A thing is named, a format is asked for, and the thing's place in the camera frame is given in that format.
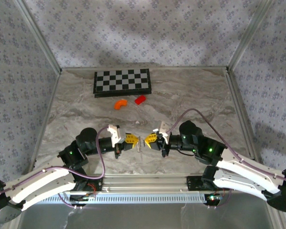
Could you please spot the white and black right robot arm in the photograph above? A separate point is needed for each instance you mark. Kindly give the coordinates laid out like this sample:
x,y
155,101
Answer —
x,y
243,169

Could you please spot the orange curved plastic block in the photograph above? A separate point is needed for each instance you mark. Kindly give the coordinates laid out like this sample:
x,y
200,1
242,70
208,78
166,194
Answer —
x,y
120,104

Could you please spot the small red plastic block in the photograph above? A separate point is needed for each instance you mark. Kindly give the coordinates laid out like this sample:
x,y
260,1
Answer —
x,y
140,99

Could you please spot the black and white chessboard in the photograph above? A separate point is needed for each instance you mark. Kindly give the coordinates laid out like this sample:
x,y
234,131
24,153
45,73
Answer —
x,y
121,82

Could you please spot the small circuit board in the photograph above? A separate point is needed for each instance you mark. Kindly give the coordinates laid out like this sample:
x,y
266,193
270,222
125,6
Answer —
x,y
82,198
213,198

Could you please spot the grey metal sheet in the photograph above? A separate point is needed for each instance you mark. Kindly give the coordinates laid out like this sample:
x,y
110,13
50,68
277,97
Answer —
x,y
145,217

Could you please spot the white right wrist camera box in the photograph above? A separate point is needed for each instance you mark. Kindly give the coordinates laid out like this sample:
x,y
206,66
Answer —
x,y
162,126

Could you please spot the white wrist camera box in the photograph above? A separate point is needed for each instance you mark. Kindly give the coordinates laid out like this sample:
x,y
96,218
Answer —
x,y
162,126
114,134

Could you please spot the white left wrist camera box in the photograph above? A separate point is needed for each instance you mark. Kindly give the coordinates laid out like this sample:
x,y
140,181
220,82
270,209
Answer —
x,y
114,134

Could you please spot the aluminium mounting rail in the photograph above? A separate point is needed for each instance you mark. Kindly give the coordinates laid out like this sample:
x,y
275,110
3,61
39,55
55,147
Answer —
x,y
145,182

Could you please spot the thin aluminium side rail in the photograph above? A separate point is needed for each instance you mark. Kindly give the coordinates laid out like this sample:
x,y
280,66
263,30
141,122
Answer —
x,y
46,117

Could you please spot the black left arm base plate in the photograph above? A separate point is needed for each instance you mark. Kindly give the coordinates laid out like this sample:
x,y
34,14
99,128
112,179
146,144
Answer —
x,y
97,183

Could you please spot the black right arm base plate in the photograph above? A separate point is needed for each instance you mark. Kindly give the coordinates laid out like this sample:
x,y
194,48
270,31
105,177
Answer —
x,y
193,183

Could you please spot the double aluminium side rail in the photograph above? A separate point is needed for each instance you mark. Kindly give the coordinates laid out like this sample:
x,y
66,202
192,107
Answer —
x,y
238,102

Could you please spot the long aluminium edge rail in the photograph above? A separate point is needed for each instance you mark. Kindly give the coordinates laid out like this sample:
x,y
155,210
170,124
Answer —
x,y
145,68

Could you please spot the aluminium frame post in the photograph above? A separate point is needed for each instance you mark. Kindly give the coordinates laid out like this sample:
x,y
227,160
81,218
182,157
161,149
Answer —
x,y
250,35
38,38

